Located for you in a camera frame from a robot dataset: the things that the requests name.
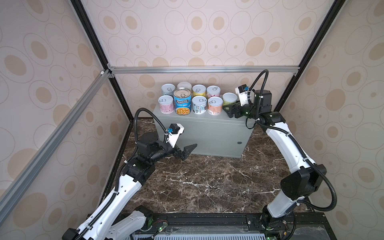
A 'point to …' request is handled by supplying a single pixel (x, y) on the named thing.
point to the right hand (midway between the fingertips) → (229, 104)
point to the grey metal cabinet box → (219, 135)
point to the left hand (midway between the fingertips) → (192, 138)
